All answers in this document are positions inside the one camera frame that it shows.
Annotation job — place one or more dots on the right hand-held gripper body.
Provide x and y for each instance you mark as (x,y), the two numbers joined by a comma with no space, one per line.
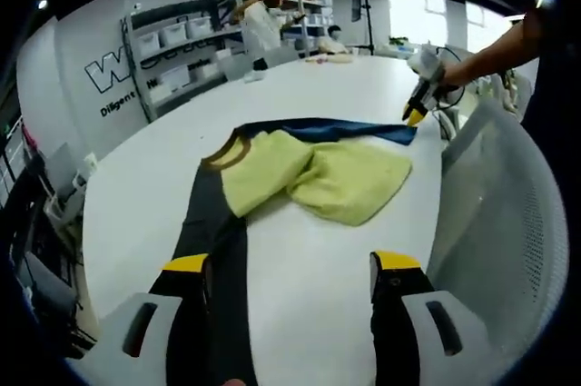
(426,63)

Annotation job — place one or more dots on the person's left hand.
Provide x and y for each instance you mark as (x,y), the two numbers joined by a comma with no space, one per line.
(234,382)

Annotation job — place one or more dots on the stand with hanging bag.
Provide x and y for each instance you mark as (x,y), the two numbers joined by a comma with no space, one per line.
(28,138)

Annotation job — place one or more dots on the yellow blue grey garment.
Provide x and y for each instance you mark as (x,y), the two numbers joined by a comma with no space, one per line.
(345,177)

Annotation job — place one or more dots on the white cup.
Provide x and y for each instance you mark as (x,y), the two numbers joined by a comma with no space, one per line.
(91,162)

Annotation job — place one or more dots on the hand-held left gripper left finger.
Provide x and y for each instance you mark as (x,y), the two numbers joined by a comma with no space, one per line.
(179,313)

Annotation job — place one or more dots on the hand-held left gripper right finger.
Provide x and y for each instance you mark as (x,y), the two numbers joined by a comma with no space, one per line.
(395,313)

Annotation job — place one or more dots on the group of white storage bins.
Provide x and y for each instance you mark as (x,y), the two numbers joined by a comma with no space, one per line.
(173,34)

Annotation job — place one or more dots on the grey mesh chair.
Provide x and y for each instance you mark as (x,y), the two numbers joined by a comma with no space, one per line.
(499,222)

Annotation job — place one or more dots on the black tripod stand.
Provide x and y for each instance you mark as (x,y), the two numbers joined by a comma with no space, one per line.
(368,27)

